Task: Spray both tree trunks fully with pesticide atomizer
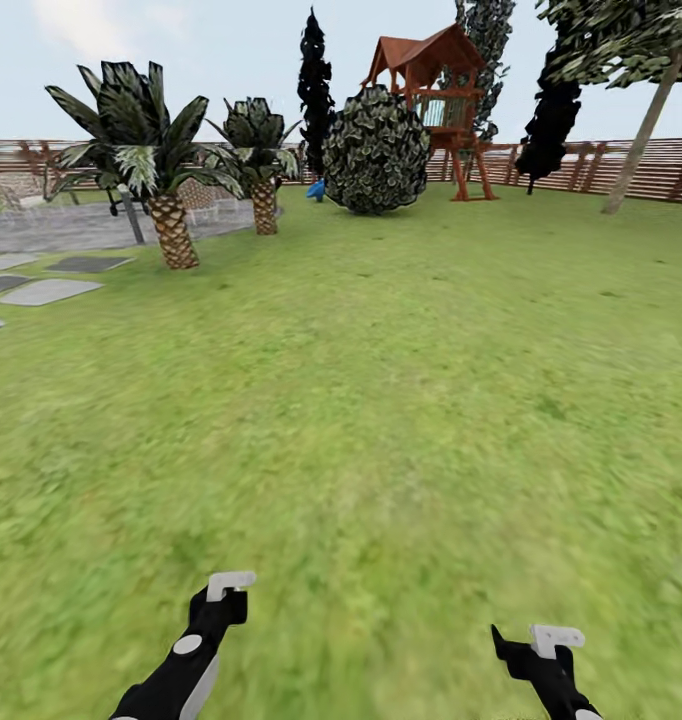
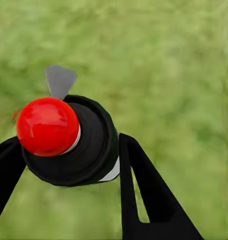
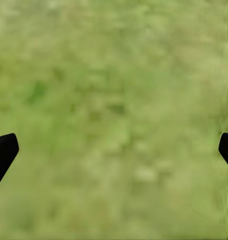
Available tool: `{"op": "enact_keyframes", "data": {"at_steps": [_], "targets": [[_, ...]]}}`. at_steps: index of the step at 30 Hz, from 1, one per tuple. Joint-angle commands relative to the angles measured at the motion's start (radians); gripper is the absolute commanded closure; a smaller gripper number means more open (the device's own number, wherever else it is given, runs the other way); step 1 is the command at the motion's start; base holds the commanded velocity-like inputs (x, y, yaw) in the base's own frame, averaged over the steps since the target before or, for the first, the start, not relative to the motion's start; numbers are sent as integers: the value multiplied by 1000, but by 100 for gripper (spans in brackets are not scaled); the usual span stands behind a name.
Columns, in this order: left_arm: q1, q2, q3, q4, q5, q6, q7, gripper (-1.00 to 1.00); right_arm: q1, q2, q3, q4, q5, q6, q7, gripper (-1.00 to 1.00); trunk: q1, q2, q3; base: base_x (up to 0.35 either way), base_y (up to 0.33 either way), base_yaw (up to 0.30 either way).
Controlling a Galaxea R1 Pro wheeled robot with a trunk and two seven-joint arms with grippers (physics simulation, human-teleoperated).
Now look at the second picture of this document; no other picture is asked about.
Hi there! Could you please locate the pesticide atomizer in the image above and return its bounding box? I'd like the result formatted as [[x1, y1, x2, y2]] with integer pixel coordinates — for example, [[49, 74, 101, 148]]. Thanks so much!
[[16, 64, 120, 188]]

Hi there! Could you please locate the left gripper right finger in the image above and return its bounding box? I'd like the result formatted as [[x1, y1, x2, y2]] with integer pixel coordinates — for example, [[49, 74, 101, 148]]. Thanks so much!
[[119, 133, 204, 240]]

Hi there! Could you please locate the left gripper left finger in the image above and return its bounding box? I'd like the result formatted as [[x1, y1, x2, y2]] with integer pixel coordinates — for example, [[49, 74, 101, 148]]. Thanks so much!
[[0, 136, 26, 215]]

